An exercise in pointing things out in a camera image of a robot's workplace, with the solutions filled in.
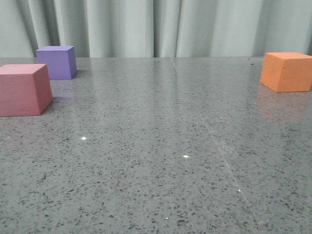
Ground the purple foam cube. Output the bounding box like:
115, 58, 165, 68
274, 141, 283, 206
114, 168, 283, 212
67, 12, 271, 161
36, 46, 78, 80

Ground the pale green curtain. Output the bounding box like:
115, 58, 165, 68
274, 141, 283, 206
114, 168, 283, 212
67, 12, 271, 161
0, 0, 312, 58

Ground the pink foam cube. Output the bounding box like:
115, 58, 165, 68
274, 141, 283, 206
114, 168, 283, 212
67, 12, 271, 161
0, 64, 53, 117

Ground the orange foam cube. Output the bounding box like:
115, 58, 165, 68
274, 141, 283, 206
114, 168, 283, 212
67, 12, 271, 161
260, 52, 312, 92

